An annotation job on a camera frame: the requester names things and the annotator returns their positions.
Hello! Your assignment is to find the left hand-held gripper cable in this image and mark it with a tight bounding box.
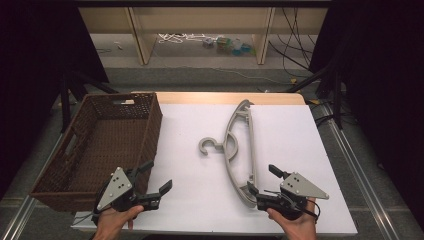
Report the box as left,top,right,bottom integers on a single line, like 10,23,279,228
71,186,113,228

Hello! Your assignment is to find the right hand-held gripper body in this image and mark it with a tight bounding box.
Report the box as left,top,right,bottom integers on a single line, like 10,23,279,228
256,171,330,221

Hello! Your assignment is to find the metal floor rail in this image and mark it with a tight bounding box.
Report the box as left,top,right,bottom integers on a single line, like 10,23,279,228
0,133,65,240
320,102,403,240

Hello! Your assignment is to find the black curtain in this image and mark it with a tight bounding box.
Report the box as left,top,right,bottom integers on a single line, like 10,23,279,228
0,0,110,201
309,0,424,232

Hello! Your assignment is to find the person's left hand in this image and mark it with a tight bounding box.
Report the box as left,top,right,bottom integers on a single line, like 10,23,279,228
93,205,145,240

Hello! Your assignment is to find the green plastic toy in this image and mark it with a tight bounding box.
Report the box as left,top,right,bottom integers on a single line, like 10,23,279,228
215,36,233,55

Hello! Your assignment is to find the white table sheet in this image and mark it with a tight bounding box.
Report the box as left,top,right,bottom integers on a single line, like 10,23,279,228
71,103,358,236

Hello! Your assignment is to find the blue plastic toy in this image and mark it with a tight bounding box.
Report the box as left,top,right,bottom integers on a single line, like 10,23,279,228
232,40,257,57

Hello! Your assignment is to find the person's right hand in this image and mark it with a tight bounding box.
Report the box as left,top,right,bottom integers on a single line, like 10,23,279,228
266,198,318,240

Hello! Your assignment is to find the light wooden shelf unit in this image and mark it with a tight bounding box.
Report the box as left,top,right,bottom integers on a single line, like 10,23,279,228
78,7,329,66

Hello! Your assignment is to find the tangled white cord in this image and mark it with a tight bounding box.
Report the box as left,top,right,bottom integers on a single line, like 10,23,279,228
157,32,218,45

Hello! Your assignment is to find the thin white floor cord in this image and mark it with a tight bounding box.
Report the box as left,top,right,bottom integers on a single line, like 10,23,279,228
213,66,288,85

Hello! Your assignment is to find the bundle of black cables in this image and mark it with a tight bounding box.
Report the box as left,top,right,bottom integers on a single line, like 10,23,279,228
268,7,318,80

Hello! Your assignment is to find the brown wicker basket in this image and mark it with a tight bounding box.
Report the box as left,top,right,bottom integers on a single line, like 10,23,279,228
29,92,164,213

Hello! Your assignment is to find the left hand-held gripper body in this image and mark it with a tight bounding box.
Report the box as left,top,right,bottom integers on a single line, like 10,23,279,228
96,166,161,213

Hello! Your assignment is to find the hand-held gripper cable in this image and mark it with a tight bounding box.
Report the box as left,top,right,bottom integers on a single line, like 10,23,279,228
71,186,113,228
264,189,322,222

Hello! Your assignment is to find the right hand-held gripper cable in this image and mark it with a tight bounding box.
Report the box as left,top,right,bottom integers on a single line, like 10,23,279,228
264,189,322,222

